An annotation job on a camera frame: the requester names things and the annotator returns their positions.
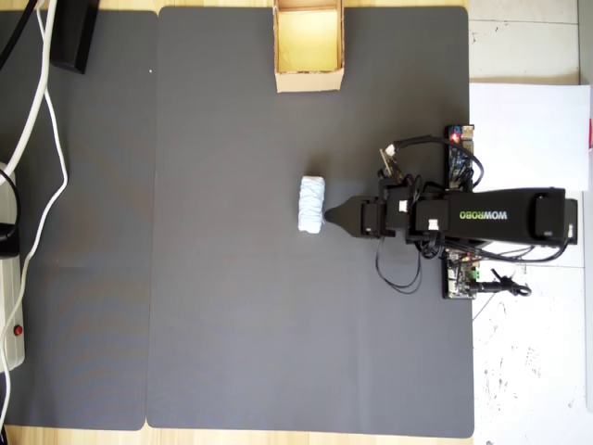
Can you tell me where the large dark gray mat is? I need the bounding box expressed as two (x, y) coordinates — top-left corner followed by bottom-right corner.
(145, 5), (476, 439)

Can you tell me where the thick white cable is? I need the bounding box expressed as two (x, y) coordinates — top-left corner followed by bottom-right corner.
(3, 0), (59, 173)

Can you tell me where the black rectangular box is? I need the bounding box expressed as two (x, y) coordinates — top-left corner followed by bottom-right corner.
(49, 0), (101, 76)

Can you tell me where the open cardboard box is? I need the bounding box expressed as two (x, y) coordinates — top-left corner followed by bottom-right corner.
(271, 0), (347, 95)

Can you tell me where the black power plug with cable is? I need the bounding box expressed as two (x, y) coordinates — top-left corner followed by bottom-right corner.
(478, 267), (532, 299)

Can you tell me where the circuit board with green terminal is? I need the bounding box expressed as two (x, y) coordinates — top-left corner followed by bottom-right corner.
(441, 248), (481, 300)

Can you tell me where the black camera cable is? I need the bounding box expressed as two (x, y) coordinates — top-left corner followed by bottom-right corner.
(392, 133), (451, 152)

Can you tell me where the white power strip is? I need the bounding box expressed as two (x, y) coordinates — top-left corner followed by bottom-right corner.
(0, 161), (27, 372)

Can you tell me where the thick black cable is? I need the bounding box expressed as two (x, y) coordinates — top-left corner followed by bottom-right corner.
(0, 0), (47, 71)

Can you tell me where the circuit board with red LED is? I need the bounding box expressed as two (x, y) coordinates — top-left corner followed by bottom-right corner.
(445, 123), (479, 189)

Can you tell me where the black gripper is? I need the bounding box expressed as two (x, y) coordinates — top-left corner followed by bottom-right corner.
(324, 184), (411, 240)

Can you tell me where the block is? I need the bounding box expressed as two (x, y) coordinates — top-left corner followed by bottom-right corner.
(296, 174), (327, 235)

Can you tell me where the narrow dark gray mat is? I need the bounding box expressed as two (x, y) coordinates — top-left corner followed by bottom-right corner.
(0, 9), (161, 432)

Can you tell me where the black cable loop with plug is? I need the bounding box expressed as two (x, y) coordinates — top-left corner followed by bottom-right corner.
(0, 168), (23, 259)

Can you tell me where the white paper sheet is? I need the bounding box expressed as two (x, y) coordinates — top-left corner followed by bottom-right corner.
(468, 82), (593, 193)

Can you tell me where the thin white cable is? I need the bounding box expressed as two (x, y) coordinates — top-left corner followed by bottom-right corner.
(0, 0), (69, 426)

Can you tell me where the thin black looping robot cable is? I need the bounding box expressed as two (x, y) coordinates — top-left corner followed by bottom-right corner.
(375, 235), (425, 297)

